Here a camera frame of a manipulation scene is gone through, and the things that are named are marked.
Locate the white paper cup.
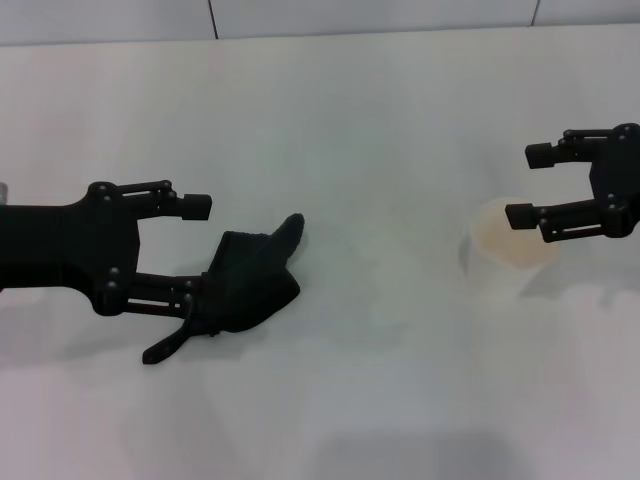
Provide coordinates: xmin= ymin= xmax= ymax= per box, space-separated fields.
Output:
xmin=460 ymin=197 xmax=562 ymax=297

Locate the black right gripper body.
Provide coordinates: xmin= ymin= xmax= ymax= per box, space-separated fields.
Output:
xmin=590 ymin=122 xmax=640 ymax=239

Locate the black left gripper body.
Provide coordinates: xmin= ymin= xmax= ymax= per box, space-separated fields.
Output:
xmin=0 ymin=182 xmax=143 ymax=318

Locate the dark rag with strap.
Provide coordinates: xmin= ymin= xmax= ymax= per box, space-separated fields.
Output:
xmin=142 ymin=213 xmax=306 ymax=365

